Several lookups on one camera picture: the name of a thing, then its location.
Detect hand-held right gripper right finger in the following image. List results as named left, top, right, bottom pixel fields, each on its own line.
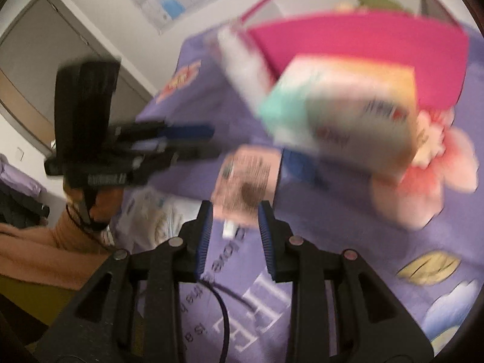
left=258, top=200, right=433, bottom=363

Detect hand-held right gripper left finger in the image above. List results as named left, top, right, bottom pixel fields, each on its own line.
left=33, top=200, right=213, bottom=363

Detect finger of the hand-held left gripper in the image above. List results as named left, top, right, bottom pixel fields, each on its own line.
left=110, top=120, right=216, bottom=141
left=126, top=140, right=223, bottom=176

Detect pink printed packet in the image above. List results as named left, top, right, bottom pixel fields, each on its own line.
left=210, top=144, right=282, bottom=240

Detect pastel tissue pack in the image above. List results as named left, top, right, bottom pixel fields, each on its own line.
left=256, top=54, right=421, bottom=184

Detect pink cardboard box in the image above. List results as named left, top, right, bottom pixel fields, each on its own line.
left=240, top=0, right=470, bottom=112

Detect person's left forearm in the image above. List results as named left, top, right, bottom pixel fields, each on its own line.
left=0, top=212, right=118, bottom=292

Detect person's left hand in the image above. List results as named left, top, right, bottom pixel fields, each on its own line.
left=64, top=185, right=126, bottom=231

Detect white packet with blue print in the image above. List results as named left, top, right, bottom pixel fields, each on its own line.
left=113, top=188, right=202, bottom=253

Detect purple floral bedsheet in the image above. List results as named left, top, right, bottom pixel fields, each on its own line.
left=111, top=17, right=484, bottom=363

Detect grey brown door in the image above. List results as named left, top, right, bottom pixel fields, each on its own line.
left=0, top=0, right=156, bottom=152

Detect dark clothes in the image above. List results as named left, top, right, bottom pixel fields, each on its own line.
left=0, top=187, right=51, bottom=229

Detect black cable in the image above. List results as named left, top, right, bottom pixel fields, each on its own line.
left=181, top=282, right=250, bottom=363

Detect black hair tie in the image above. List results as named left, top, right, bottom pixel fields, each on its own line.
left=65, top=201, right=110, bottom=234

